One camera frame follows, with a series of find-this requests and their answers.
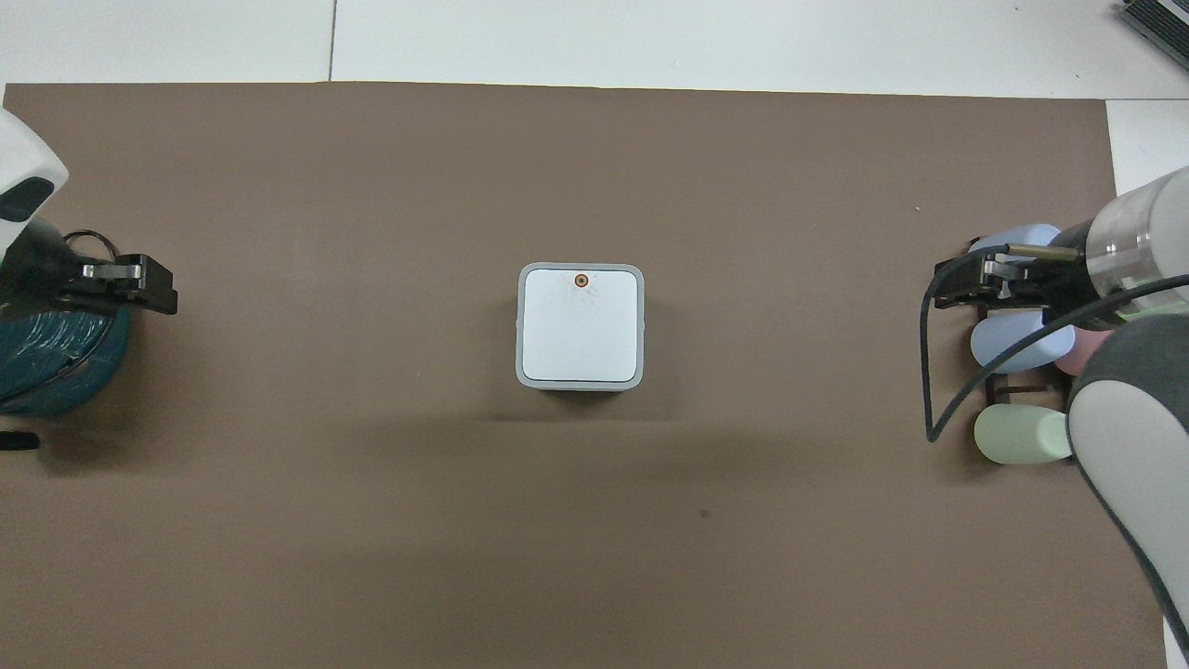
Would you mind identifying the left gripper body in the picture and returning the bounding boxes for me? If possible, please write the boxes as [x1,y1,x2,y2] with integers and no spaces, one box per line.
[0,217,90,315]

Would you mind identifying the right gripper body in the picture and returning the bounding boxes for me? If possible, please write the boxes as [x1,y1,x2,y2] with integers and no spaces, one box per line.
[1016,220,1103,330]

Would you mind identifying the white square trash can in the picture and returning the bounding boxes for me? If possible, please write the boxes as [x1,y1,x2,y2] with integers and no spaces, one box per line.
[516,262,646,392]

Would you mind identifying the light blue foam cylinder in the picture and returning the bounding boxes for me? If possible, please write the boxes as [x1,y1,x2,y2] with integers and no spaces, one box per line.
[966,223,1064,272]
[970,309,1078,374]

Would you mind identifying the pink foam cylinder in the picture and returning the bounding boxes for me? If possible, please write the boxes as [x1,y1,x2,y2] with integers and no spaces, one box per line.
[1057,327,1119,378]

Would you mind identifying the teal round container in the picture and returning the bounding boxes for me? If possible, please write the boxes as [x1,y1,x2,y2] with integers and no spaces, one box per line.
[0,307,132,416]

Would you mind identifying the dark brown rack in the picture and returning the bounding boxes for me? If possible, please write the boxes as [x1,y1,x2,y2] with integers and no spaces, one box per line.
[966,234,1071,412]

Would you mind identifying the light green foam cylinder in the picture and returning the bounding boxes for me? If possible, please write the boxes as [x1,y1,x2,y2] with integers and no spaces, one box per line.
[973,403,1075,466]

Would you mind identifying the grey laptop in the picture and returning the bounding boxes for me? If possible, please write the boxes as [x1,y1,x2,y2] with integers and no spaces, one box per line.
[1117,0,1189,49]

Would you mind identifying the black cable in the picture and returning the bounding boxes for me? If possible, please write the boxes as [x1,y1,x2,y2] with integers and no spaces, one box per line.
[920,253,1189,443]
[61,230,124,267]

